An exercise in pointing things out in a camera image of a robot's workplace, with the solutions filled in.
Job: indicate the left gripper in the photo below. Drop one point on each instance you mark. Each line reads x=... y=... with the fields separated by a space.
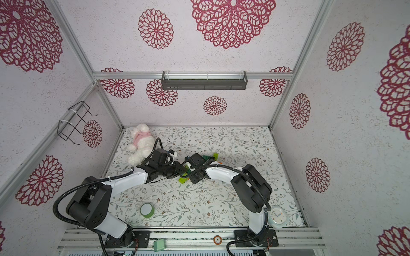
x=177 y=166

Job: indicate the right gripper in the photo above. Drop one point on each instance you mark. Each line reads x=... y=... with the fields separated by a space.
x=195 y=169

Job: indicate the lime lego brick bottom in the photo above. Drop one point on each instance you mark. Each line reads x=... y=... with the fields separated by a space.
x=183 y=180

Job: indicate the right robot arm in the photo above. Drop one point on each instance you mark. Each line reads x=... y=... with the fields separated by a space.
x=252 y=189

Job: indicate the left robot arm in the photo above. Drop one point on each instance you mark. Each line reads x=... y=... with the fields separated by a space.
x=87 y=204

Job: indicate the white plush bunny pink shirt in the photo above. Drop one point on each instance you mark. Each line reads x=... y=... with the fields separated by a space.
x=141 y=145

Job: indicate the green tape roll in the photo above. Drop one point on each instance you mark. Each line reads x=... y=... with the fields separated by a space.
x=147 y=210

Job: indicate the round orange sticker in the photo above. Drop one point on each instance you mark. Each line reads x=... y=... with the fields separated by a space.
x=217 y=240

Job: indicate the green connector block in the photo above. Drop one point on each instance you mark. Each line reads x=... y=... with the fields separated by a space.
x=159 y=245

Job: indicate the white round clock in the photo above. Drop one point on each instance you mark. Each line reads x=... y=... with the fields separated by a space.
x=278 y=218

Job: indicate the black wire basket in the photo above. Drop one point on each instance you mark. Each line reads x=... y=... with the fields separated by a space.
x=69 y=126

